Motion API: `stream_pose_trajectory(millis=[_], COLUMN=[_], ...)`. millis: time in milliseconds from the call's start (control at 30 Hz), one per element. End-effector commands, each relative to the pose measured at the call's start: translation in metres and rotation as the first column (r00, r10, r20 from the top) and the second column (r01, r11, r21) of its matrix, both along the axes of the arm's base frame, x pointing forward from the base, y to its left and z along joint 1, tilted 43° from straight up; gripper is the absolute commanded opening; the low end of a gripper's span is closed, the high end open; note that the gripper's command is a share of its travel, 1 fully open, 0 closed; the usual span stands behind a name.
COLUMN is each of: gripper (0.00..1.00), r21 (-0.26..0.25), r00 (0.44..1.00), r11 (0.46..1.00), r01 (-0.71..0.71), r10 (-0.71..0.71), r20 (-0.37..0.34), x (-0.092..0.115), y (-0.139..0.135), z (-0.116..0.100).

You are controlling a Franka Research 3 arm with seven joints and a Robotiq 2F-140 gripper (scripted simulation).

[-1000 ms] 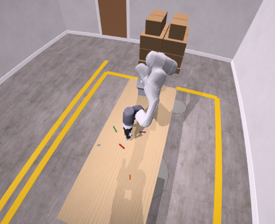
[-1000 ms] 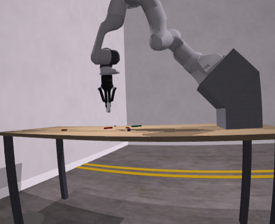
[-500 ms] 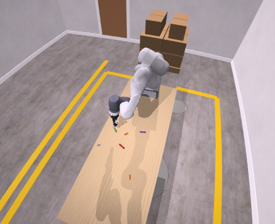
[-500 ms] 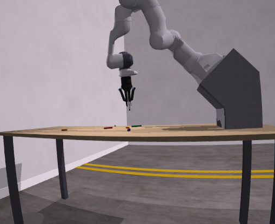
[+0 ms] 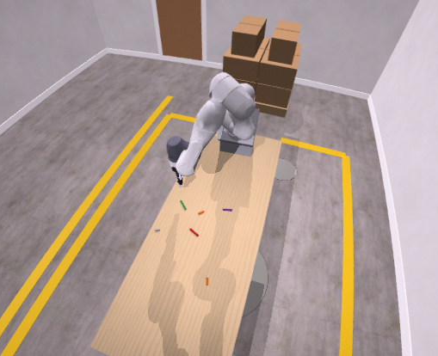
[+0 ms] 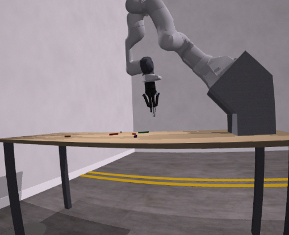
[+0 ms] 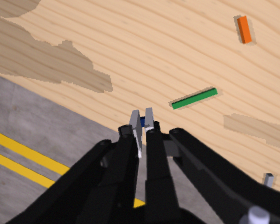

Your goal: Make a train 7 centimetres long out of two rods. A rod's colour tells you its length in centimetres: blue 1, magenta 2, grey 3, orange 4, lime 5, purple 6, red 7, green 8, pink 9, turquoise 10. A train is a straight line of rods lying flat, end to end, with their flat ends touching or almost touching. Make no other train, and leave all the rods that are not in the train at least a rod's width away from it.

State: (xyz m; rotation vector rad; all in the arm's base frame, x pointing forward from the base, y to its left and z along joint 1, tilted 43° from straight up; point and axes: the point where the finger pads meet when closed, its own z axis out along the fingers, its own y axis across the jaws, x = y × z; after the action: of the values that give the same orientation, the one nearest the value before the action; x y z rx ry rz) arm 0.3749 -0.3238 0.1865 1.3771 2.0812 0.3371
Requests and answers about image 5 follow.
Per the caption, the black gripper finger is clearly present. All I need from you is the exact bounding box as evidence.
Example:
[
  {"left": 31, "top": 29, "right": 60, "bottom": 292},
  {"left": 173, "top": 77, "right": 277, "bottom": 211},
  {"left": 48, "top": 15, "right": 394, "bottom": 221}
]
[{"left": 176, "top": 173, "right": 183, "bottom": 187}]

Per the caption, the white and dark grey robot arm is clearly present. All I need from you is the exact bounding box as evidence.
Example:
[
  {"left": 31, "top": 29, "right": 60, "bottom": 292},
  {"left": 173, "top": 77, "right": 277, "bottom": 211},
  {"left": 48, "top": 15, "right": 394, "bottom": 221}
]
[{"left": 166, "top": 72, "right": 256, "bottom": 176}]

